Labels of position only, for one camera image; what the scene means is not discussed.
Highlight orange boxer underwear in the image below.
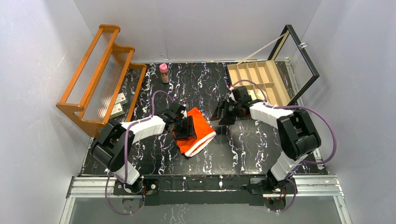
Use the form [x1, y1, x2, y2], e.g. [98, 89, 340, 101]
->
[176, 107, 216, 157]

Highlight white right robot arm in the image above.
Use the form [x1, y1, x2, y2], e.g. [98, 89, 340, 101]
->
[210, 86, 321, 184]

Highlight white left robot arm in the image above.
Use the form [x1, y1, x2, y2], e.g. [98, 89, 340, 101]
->
[89, 102, 197, 185]

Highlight pink capped bottle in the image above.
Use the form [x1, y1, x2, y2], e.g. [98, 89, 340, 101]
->
[159, 63, 170, 84]

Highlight green white small box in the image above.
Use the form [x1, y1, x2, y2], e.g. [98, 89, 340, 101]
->
[115, 93, 127, 105]

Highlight black compartment storage box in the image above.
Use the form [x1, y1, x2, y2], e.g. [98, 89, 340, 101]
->
[227, 25, 320, 106]

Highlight orange wooden shelf rack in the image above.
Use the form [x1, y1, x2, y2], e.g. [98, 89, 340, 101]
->
[56, 24, 147, 138]

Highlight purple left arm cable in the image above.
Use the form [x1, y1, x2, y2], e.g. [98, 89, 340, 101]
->
[104, 90, 176, 216]

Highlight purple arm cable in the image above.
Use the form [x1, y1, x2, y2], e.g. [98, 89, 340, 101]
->
[104, 90, 176, 216]
[230, 79, 338, 214]

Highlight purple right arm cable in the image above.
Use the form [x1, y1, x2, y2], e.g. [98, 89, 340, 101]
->
[230, 79, 338, 214]

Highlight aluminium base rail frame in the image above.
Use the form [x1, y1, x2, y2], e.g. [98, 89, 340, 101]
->
[60, 60, 354, 224]

